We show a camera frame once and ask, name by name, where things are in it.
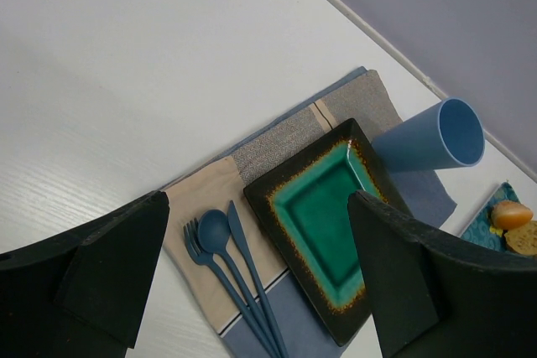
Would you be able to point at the blue beige placemat cloth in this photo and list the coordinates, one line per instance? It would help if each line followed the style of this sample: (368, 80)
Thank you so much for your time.
(361, 95)

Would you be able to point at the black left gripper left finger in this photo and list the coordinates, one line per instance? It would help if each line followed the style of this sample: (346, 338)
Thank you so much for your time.
(83, 292)

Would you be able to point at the blue plastic cup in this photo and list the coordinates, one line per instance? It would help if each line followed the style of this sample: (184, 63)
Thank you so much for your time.
(447, 135)

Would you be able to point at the green square ceramic plate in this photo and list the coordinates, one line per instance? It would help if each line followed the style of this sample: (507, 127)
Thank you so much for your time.
(302, 206)

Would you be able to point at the orange bread roll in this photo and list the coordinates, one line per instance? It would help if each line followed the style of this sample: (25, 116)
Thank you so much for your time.
(508, 215)

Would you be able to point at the blue plastic fork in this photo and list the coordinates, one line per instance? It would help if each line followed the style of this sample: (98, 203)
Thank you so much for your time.
(204, 258)

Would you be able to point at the blue plastic spoon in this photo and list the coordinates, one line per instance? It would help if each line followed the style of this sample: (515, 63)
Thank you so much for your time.
(213, 233)

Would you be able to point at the blue plastic knife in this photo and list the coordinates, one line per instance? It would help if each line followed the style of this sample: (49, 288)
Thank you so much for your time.
(241, 242)

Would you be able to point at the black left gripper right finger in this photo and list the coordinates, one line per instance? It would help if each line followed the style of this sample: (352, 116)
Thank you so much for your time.
(434, 295)

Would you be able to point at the toasted baguette slice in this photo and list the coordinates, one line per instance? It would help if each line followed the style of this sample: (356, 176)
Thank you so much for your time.
(523, 240)

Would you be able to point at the teal floral tray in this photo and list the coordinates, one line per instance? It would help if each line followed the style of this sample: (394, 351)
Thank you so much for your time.
(481, 231)

